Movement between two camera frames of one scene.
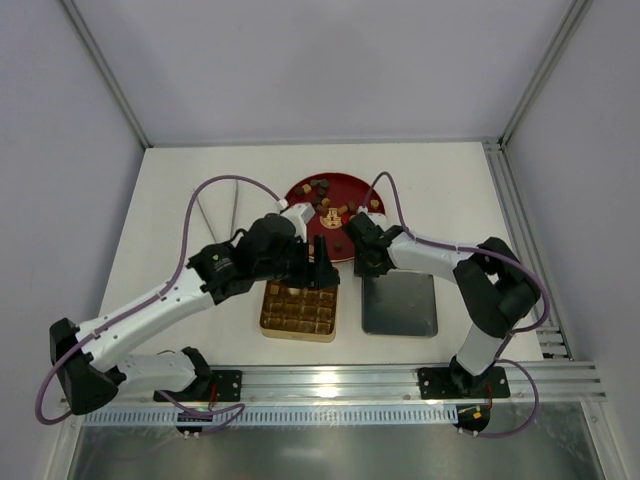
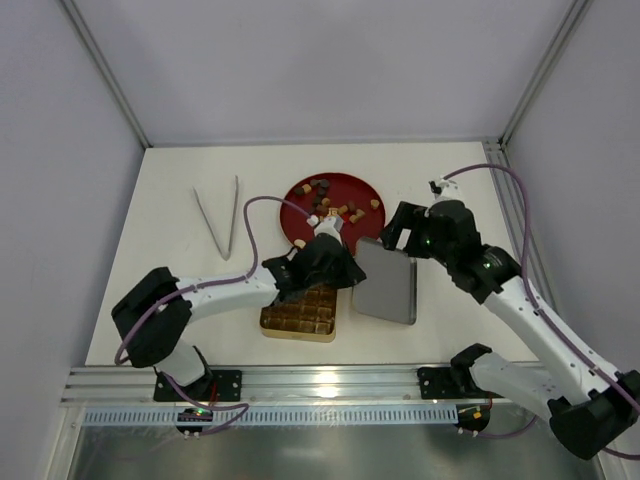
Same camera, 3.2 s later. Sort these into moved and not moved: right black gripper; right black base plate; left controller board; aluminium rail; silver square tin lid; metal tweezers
Moved: right black gripper; silver square tin lid
Not moved: right black base plate; metal tweezers; left controller board; aluminium rail
